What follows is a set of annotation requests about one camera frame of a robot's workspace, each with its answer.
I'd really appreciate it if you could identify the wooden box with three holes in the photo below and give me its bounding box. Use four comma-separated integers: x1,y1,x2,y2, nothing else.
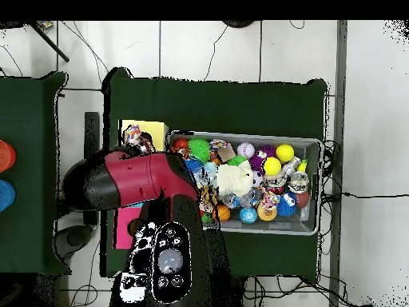
113,118,169,251

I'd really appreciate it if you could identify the green spiky rubber ball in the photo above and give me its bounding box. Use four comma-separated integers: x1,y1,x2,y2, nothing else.
187,138,211,163

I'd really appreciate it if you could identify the cream waffle cloth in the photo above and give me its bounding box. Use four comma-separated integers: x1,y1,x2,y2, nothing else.
216,159,254,197

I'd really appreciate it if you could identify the white baseball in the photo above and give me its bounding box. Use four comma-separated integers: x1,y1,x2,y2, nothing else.
236,142,256,160

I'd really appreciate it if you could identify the purple spiky monster toy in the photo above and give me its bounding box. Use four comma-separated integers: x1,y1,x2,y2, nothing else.
248,145,277,170

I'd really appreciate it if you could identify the yellow tennis ball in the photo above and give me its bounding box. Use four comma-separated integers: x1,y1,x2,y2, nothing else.
260,156,283,177

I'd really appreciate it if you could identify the plain yellow ball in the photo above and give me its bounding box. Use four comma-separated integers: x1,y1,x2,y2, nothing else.
275,143,296,164

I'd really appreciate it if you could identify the crushed silver drink can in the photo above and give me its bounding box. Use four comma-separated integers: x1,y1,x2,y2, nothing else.
287,171,310,193

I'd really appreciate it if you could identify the black round base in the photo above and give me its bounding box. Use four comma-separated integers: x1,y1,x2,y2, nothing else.
222,20,256,29

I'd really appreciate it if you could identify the green cloth on side table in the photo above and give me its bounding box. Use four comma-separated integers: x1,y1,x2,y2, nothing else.
0,70,72,277

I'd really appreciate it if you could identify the orange cup stack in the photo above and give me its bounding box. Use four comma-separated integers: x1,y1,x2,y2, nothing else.
0,139,17,173

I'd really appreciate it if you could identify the black rod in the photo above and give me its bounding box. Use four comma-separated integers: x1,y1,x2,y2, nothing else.
30,21,70,63

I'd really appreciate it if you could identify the blue cup stack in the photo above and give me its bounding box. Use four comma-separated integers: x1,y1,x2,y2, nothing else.
0,179,16,213

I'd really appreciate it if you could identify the wire mesh bin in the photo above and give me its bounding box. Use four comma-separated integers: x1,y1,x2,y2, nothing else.
165,130,324,237

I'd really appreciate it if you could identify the black power cable with plug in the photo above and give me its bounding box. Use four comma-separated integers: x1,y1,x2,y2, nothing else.
322,190,409,203

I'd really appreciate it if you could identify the grey floor cable cover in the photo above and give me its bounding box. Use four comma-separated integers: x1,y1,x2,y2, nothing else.
328,20,349,307

